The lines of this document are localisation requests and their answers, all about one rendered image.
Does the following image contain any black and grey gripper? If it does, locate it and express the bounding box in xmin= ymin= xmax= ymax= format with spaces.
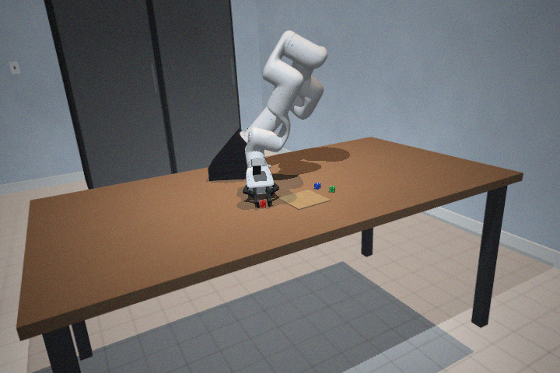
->
xmin=243 ymin=165 xmax=279 ymax=207

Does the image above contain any beige flat mat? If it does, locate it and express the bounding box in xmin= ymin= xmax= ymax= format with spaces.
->
xmin=278 ymin=190 xmax=331 ymax=210

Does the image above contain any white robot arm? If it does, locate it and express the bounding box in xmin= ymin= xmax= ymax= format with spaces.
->
xmin=240 ymin=30 xmax=327 ymax=175

